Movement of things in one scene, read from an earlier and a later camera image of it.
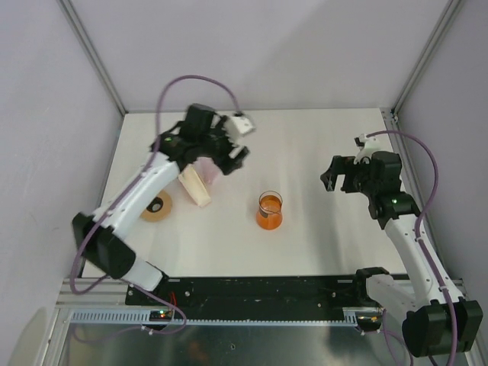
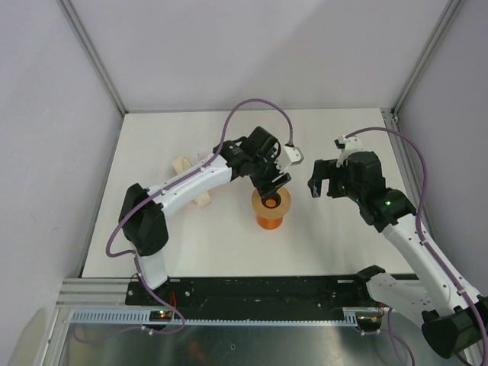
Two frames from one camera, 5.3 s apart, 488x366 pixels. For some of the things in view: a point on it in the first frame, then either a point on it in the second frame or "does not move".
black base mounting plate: (266, 293) does not move
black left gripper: (226, 163) to (261, 184)
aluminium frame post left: (68, 8) does not move
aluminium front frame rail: (107, 292) does not move
